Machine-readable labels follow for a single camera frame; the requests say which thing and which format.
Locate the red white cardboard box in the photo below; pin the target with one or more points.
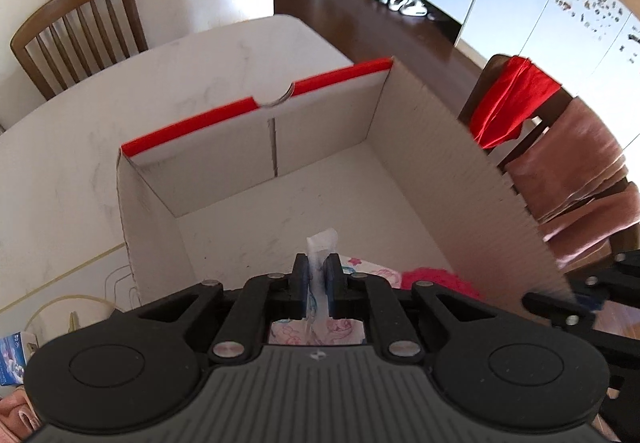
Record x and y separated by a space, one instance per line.
367 151

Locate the small blue card box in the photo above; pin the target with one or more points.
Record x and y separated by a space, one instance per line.
16 350

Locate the pink cloth at edge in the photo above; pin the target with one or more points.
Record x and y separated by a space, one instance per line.
18 419

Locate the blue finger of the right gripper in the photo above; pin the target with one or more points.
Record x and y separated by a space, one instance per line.
558 311

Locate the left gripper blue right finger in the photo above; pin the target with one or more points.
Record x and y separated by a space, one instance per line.
333 280

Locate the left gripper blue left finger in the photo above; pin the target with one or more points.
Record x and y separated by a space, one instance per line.
300 285

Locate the wooden chair with towels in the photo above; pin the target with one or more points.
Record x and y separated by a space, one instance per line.
533 128

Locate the pink towel on chair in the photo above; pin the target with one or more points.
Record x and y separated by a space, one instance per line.
573 181

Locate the white patterned cloth item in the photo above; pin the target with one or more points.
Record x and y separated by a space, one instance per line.
317 326

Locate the wooden slat-back chair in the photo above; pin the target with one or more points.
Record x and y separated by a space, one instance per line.
67 41

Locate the pink fuzzy plush toy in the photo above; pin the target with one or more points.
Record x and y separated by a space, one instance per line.
439 277

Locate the white refrigerator with magnets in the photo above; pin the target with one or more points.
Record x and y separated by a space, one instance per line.
573 41

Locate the red cloth on chair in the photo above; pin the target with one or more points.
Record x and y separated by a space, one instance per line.
510 90

